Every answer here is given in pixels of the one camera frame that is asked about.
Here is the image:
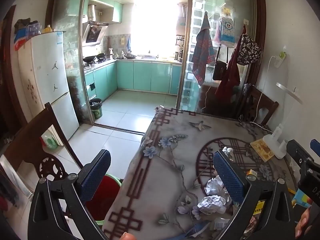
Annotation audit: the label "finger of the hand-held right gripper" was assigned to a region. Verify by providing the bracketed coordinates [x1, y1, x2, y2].
[310, 139, 320, 156]
[286, 140, 314, 171]

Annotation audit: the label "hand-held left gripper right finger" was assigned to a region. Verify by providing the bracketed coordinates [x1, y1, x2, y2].
[214, 150, 297, 240]

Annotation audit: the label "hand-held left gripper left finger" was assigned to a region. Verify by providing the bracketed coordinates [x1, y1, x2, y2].
[27, 149, 112, 240]

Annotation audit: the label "white paper ball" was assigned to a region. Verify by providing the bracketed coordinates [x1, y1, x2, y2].
[204, 176, 225, 196]
[197, 195, 227, 215]

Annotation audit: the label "green bin red liner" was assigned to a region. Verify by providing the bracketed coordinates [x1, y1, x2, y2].
[84, 172, 123, 227]

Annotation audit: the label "dark shoulder bag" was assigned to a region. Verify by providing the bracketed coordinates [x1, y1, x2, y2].
[212, 46, 228, 81]

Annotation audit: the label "green trash bin black bag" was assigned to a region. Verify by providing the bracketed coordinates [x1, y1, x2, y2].
[89, 98, 103, 119]

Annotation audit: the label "person's right hand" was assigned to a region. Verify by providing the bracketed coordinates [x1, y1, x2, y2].
[295, 206, 313, 239]

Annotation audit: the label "white desk lamp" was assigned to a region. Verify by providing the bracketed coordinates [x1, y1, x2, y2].
[262, 82, 304, 159]

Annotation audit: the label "crumpled foil wrapper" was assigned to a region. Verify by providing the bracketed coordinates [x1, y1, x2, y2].
[222, 146, 234, 159]

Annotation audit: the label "dark wooden chair carved back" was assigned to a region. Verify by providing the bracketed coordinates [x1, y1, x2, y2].
[0, 102, 84, 198]

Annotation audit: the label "dark wooden chair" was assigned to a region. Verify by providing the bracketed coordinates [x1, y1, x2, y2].
[237, 84, 279, 127]

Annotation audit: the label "green plastic bottle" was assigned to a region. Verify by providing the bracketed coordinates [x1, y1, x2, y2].
[41, 127, 59, 152]

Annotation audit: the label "floral patterned tablecloth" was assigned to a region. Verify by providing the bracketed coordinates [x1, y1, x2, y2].
[101, 106, 320, 240]

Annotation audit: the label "blue white wrapper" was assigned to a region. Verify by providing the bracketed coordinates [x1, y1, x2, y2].
[184, 221, 213, 239]

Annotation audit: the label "red hanging garment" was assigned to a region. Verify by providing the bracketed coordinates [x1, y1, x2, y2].
[215, 47, 241, 95]

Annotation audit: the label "white refrigerator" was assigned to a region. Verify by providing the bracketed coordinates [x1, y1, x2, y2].
[19, 31, 80, 145]

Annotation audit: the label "teal lower kitchen cabinets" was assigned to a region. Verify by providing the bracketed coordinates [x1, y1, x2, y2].
[84, 60, 183, 100]

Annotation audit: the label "black white patterned bag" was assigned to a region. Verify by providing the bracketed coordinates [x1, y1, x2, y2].
[235, 34, 262, 66]

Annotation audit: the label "plaid hanging cloth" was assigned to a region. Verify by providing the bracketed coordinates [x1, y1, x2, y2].
[191, 12, 215, 86]

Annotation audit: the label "glass sliding door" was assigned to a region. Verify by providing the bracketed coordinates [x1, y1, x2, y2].
[51, 0, 97, 127]
[176, 0, 265, 120]

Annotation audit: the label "blue white cartoon pouch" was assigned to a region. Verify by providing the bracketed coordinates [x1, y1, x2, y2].
[212, 17, 237, 48]

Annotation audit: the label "range hood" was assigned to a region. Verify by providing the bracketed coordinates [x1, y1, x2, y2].
[82, 21, 110, 47]

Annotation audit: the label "clear plastic box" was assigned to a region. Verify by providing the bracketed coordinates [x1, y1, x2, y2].
[26, 22, 42, 37]

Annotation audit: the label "silver vent pipe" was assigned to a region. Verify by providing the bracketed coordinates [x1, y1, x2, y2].
[87, 4, 97, 23]

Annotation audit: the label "teal upper kitchen cabinet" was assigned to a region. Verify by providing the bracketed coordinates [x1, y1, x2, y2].
[89, 0, 124, 24]

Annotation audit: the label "dark cloth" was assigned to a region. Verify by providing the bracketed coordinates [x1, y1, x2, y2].
[14, 18, 32, 34]

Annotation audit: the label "white cable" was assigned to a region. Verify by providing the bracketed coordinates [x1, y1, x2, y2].
[251, 56, 278, 130]

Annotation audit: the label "white wall charger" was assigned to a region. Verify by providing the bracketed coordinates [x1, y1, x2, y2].
[274, 51, 287, 68]

